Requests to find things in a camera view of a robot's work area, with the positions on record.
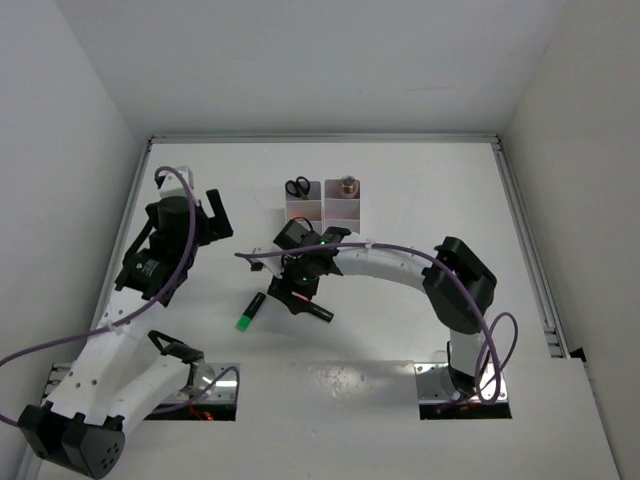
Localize black handled scissors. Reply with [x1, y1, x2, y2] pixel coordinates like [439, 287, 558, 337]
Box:
[285, 176, 311, 200]

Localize brown tape roll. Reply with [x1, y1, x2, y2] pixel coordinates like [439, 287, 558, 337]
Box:
[339, 175, 360, 199]

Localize white organizer box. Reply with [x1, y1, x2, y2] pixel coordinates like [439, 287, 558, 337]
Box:
[284, 181, 323, 233]
[323, 177, 361, 233]

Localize aluminium table frame rail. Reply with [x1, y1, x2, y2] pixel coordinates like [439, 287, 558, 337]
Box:
[14, 131, 574, 480]

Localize green black highlighter marker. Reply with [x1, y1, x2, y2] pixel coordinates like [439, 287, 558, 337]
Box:
[235, 292, 266, 332]

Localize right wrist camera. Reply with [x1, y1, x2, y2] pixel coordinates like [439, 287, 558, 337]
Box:
[249, 245, 284, 278]

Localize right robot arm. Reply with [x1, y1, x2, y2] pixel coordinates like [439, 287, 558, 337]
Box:
[250, 220, 497, 398]

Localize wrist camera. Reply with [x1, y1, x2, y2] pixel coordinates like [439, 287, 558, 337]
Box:
[249, 245, 284, 278]
[154, 166, 194, 199]

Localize pink black highlighter marker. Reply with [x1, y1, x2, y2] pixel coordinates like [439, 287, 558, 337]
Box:
[294, 295, 334, 323]

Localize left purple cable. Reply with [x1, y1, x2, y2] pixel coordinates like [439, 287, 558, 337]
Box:
[0, 167, 240, 426]

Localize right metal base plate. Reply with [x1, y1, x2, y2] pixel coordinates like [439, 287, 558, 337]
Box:
[414, 362, 497, 406]

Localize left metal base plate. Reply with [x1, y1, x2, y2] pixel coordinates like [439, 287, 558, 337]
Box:
[173, 362, 240, 404]

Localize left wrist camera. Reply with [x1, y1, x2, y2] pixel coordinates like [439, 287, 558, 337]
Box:
[154, 166, 194, 199]

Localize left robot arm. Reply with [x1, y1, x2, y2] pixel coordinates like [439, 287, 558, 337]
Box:
[18, 189, 233, 479]

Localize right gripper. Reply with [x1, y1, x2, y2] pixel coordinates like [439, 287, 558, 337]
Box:
[269, 253, 321, 313]

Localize white left organizer box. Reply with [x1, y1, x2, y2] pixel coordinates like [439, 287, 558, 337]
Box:
[284, 181, 323, 233]

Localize metal base plate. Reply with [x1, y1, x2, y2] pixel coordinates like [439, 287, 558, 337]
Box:
[173, 362, 240, 404]
[414, 362, 497, 406]

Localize white right organizer box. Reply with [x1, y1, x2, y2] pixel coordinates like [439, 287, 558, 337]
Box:
[323, 177, 361, 233]

